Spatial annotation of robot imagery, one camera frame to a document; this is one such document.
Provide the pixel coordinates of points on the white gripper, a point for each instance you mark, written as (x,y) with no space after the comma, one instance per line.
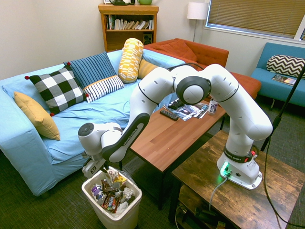
(93,169)

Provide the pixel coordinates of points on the yellow white baked chip bag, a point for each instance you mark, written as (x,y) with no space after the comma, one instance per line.
(117,178)

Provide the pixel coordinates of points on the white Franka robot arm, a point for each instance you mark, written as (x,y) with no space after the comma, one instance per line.
(240,112)

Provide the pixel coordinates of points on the grey plastic trash bin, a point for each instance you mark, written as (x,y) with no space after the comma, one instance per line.
(124,218)

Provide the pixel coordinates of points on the floor vent grille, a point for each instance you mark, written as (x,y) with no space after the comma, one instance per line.
(133,165)

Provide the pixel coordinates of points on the crumpled white paper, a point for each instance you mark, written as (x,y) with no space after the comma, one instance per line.
(127,192)

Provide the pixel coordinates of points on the red brown candy wrapper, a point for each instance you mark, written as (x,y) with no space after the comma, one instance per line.
(110,202)

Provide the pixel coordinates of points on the light blue sofa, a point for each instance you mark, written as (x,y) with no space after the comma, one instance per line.
(78,119)

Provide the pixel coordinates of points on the red-brown wooden coffee table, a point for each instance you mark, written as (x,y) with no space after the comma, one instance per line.
(166,140)

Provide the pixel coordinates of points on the white navy striped pillow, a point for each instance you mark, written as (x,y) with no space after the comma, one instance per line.
(103,87)

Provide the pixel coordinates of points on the black tv remote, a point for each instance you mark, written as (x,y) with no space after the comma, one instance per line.
(169,115)

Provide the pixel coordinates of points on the mustard yellow square pillow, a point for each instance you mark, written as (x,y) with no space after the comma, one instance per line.
(146,68)
(38,115)

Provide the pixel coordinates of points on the black white checkered pillow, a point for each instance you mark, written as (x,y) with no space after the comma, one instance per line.
(58,89)

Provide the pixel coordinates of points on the black game controller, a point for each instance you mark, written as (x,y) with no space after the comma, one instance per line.
(175,104)

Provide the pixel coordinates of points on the blue striped square pillow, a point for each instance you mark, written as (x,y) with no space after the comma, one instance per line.
(91,68)

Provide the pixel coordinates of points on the spread glossy magazines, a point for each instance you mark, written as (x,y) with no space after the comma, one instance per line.
(190,111)

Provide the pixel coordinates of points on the yellow patterned bolster pillow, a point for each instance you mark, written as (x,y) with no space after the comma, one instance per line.
(130,59)

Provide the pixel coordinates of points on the wooden bookshelf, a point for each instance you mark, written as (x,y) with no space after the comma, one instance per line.
(128,39)

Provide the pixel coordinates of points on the small black speaker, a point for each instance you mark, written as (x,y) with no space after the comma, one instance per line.
(147,38)

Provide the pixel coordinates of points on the rustic dark wood table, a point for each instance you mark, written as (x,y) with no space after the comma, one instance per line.
(238,202)

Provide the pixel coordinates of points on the row of books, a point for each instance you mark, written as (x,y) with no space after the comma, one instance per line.
(129,23)

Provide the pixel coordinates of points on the orange sofa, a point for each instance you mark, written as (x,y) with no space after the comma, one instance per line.
(209,53)

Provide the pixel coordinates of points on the black white object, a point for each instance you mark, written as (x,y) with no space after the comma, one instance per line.
(119,2)

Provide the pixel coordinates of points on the green bowl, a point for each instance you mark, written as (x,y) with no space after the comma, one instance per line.
(144,2)

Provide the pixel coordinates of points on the white shade floor lamp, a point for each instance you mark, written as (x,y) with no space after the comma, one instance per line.
(197,10)

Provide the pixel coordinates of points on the teal sofa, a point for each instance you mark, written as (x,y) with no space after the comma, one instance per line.
(274,89)

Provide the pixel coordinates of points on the black tripod pole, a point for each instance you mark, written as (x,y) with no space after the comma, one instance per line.
(286,102)

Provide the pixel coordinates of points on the dark cover magazine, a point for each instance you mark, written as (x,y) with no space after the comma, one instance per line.
(283,80)

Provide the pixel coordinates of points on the black white chevron pillow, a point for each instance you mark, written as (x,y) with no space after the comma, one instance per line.
(284,65)

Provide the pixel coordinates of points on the wooden window blinds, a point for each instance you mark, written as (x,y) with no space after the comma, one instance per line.
(255,15)

